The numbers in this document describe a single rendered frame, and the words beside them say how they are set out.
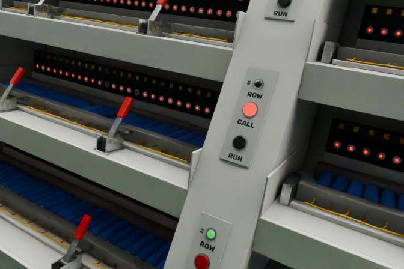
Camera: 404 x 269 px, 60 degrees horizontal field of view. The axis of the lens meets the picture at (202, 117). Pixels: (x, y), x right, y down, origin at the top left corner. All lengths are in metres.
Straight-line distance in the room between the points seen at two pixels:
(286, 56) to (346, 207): 0.20
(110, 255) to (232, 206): 0.24
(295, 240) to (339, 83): 0.18
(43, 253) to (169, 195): 0.25
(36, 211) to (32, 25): 0.34
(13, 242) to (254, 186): 0.41
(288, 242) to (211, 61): 0.25
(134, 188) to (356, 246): 0.28
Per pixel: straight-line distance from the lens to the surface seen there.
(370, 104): 0.43
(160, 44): 0.53
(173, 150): 0.54
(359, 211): 0.47
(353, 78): 0.43
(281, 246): 0.42
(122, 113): 0.55
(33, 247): 0.65
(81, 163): 0.56
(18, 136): 0.67
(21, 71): 0.75
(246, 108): 0.43
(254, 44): 0.46
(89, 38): 0.62
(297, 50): 0.45
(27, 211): 0.72
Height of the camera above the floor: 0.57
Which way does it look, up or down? 6 degrees up
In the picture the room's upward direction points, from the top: 18 degrees clockwise
